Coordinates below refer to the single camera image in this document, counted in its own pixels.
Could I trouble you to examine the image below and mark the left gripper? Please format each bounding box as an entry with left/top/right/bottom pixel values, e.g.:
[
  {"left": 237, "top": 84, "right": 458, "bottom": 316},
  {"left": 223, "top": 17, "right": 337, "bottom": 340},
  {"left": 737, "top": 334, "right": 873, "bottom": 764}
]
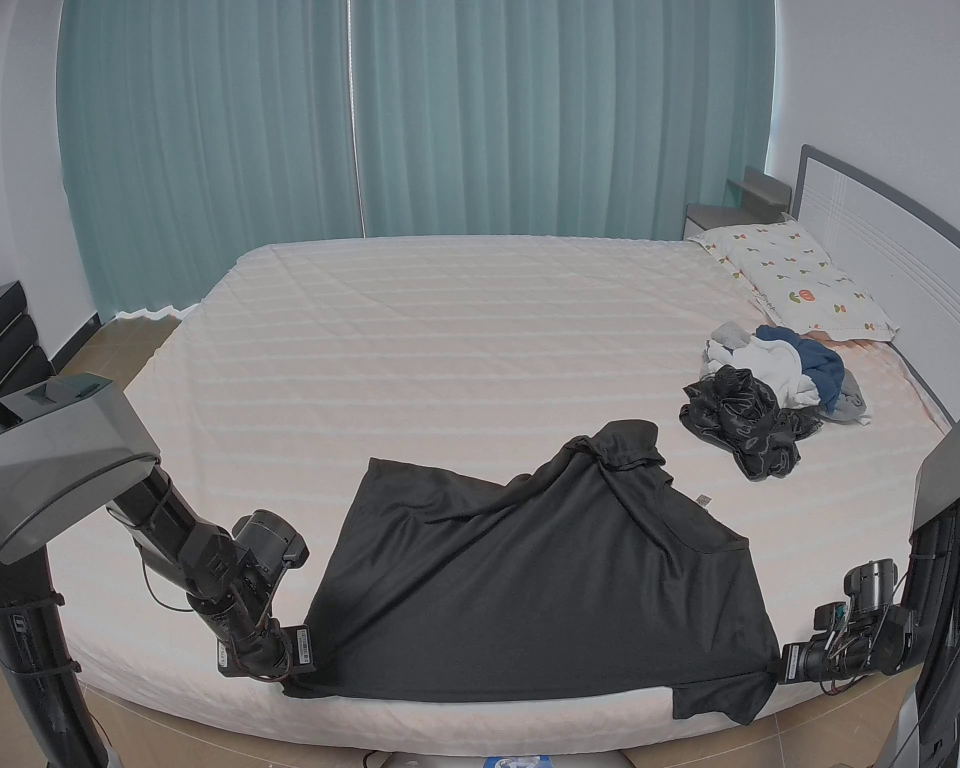
[{"left": 213, "top": 621, "right": 318, "bottom": 687}]

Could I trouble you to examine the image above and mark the pile of clothes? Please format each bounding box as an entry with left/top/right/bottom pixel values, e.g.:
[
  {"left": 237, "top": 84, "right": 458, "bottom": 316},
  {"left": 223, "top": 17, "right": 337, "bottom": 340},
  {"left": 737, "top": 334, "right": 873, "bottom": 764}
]
[{"left": 678, "top": 321, "right": 875, "bottom": 483}]

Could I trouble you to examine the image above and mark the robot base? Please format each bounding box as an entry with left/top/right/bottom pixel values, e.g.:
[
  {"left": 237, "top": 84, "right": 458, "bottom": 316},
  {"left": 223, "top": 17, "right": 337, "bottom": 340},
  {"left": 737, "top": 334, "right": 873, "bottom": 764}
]
[{"left": 367, "top": 750, "right": 631, "bottom": 768}]

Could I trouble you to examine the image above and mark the bed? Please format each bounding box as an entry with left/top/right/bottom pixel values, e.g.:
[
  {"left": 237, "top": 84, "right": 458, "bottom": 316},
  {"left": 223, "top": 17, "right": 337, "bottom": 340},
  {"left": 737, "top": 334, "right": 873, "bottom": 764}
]
[{"left": 48, "top": 142, "right": 960, "bottom": 751}]

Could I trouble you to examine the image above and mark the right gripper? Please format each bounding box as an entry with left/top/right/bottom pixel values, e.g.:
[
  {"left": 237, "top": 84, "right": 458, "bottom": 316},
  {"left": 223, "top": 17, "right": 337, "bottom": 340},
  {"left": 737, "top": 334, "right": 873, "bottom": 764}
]
[{"left": 780, "top": 639, "right": 841, "bottom": 685}]

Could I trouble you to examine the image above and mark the grey bedside table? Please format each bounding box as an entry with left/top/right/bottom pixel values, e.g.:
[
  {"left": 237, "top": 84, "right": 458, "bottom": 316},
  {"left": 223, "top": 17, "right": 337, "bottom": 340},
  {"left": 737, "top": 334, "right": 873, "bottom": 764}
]
[{"left": 684, "top": 166, "right": 792, "bottom": 241}]

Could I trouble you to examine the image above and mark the blue-green curtain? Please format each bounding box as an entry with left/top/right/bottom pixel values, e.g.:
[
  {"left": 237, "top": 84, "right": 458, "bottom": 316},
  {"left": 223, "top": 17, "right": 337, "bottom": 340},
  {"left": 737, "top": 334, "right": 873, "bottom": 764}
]
[
  {"left": 56, "top": 0, "right": 365, "bottom": 316},
  {"left": 348, "top": 0, "right": 777, "bottom": 241}
]

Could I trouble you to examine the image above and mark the black T-shirt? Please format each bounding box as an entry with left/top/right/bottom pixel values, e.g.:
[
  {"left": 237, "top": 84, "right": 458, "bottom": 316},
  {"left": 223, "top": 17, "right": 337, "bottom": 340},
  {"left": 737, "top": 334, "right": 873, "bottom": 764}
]
[{"left": 281, "top": 420, "right": 781, "bottom": 727}]

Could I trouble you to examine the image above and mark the white printed pillow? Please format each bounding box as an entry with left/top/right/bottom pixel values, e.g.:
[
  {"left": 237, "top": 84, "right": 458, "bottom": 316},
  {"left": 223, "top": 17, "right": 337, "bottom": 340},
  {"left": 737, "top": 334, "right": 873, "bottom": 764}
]
[{"left": 688, "top": 221, "right": 901, "bottom": 345}]

